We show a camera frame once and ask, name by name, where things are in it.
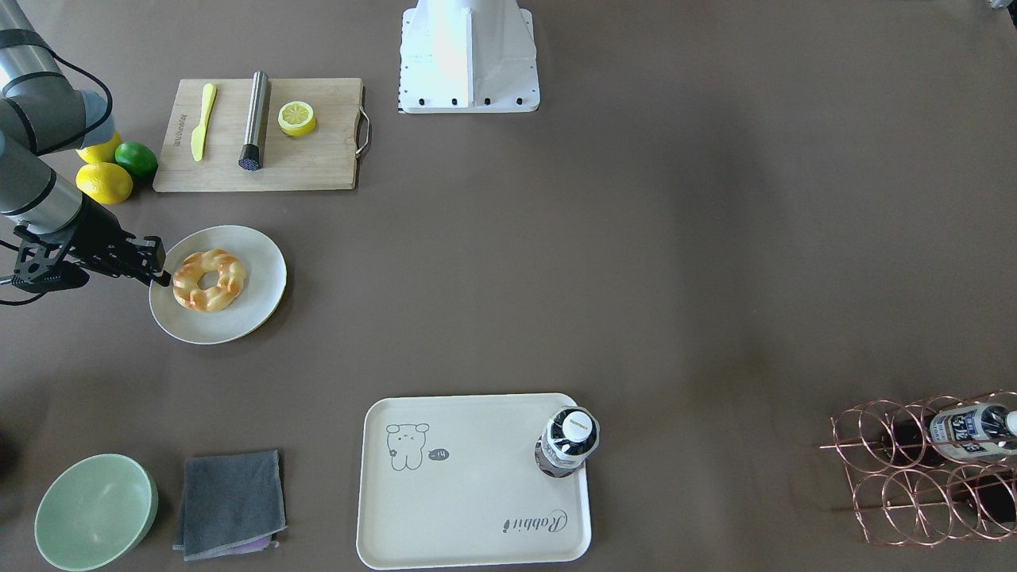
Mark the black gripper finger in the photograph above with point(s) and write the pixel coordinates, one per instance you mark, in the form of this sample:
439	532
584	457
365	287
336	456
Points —
151	251
148	274

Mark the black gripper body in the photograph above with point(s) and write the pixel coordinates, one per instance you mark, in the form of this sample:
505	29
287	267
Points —
101	230

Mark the glazed twisted donut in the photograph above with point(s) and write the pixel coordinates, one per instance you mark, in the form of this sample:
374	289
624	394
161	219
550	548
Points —
209	281

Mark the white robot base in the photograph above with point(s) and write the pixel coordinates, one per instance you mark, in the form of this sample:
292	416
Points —
468	57

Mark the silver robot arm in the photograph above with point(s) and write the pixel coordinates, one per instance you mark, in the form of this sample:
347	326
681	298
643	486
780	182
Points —
41	112

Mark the cream rabbit tray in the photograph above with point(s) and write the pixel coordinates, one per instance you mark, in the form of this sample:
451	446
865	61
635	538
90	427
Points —
452	481

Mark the whole yellow lemon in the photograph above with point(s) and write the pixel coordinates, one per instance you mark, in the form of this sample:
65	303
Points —
106	183

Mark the green lime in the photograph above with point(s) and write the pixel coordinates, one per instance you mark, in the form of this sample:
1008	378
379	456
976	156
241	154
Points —
137	159

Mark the round beige plate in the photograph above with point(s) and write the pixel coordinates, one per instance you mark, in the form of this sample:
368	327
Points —
264	287

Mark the yellow plastic knife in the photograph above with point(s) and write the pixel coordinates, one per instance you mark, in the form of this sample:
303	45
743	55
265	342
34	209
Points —
199	134

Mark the steel cylinder muddler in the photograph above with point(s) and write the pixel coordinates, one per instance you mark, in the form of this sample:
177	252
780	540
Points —
252	148

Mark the bamboo cutting board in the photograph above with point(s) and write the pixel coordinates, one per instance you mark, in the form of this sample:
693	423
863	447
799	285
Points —
324	160

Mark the half lemon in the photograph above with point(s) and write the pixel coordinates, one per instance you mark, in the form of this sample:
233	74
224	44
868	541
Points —
297	118

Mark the green ceramic bowl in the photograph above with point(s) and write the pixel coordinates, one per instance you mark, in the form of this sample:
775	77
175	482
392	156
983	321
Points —
95	512

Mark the grey folded cloth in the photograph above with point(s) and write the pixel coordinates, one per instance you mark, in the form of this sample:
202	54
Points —
230	505

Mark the bottle with white cap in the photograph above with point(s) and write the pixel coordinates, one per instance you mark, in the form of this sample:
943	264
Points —
569	437

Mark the copper wire bottle rack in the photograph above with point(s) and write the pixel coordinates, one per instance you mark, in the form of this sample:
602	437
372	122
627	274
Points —
904	492

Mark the bottle in wire rack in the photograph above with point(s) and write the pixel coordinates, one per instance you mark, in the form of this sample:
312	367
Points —
975	433

